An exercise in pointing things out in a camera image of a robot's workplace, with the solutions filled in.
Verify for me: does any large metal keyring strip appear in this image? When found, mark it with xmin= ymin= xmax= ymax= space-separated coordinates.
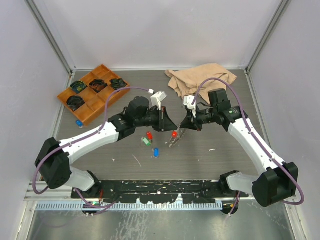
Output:
xmin=168 ymin=127 xmax=188 ymax=148

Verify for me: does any beige crumpled cloth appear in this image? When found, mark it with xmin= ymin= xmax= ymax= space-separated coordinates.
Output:
xmin=165 ymin=63 xmax=237 ymax=98

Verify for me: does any dark coiled item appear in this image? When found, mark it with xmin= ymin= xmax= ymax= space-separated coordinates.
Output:
xmin=89 ymin=79 xmax=108 ymax=93
xmin=66 ymin=95 xmax=85 ymax=112
xmin=110 ymin=78 xmax=128 ymax=91
xmin=69 ymin=80 xmax=87 ymax=94

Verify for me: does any dark coiled item top middle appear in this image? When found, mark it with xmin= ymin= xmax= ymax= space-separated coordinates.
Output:
xmin=89 ymin=79 xmax=108 ymax=93

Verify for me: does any blue tag key by tray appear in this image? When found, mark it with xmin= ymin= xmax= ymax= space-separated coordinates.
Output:
xmin=75 ymin=120 xmax=84 ymax=128

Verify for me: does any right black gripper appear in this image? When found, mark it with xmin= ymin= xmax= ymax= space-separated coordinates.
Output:
xmin=180 ymin=105 xmax=218 ymax=132

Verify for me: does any dark coiled item top right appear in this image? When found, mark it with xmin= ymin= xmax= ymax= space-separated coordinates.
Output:
xmin=110 ymin=78 xmax=128 ymax=91

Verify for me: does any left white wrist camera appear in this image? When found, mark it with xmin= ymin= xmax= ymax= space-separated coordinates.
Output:
xmin=149 ymin=91 xmax=167 ymax=110

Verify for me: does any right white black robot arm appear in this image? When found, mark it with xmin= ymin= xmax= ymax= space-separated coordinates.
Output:
xmin=180 ymin=88 xmax=299 ymax=207

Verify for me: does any dark coiled item top left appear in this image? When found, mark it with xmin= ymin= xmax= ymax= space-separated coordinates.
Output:
xmin=69 ymin=80 xmax=87 ymax=94

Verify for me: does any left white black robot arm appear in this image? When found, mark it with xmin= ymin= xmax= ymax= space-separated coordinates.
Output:
xmin=35 ymin=96 xmax=178 ymax=198

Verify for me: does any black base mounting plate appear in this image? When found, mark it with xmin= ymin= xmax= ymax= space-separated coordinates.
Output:
xmin=81 ymin=180 xmax=238 ymax=204

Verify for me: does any blue tag key centre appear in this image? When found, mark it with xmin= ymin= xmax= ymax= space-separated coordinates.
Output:
xmin=152 ymin=147 xmax=160 ymax=158

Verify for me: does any perforated metal cable rail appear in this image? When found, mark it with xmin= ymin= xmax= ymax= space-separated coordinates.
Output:
xmin=35 ymin=199 xmax=223 ymax=211

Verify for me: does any green tag key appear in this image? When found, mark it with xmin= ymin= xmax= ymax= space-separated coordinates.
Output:
xmin=141 ymin=137 xmax=151 ymax=146

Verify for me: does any red tag key on table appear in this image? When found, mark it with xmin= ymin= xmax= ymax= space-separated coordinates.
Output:
xmin=146 ymin=131 xmax=153 ymax=140

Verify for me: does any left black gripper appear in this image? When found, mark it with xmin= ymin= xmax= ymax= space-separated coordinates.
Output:
xmin=135 ymin=106 xmax=178 ymax=132

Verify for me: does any dark coiled item bottom left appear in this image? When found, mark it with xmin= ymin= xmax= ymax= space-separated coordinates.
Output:
xmin=66 ymin=95 xmax=85 ymax=112

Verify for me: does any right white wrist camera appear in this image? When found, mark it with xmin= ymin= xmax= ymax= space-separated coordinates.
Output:
xmin=183 ymin=95 xmax=196 ymax=118

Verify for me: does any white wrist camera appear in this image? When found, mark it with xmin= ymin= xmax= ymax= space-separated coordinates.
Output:
xmin=149 ymin=91 xmax=167 ymax=110
xmin=183 ymin=95 xmax=196 ymax=118

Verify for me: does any orange compartment tray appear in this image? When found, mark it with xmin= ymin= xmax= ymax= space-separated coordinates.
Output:
xmin=57 ymin=64 xmax=130 ymax=126

